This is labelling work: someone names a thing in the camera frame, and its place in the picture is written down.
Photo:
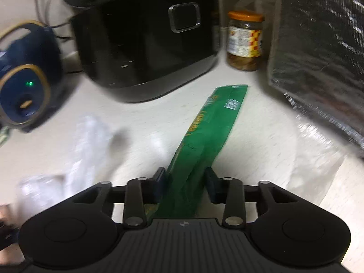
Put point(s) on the green white knitted cloth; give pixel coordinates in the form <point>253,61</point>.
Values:
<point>4,134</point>

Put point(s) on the green snack wrapper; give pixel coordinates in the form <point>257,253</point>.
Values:
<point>200,146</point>

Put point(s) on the person's hand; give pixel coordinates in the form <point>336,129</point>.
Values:
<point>6,215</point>

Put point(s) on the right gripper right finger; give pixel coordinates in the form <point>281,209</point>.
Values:
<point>215,187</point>

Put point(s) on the clear plastic bag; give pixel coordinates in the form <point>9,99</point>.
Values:
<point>93,157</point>

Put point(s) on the black rice cooker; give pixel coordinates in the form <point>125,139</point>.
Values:
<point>139,50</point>

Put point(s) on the glass jar orange lid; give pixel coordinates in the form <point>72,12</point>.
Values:
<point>244,39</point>

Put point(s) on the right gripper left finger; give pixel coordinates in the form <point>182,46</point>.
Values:
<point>154,187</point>

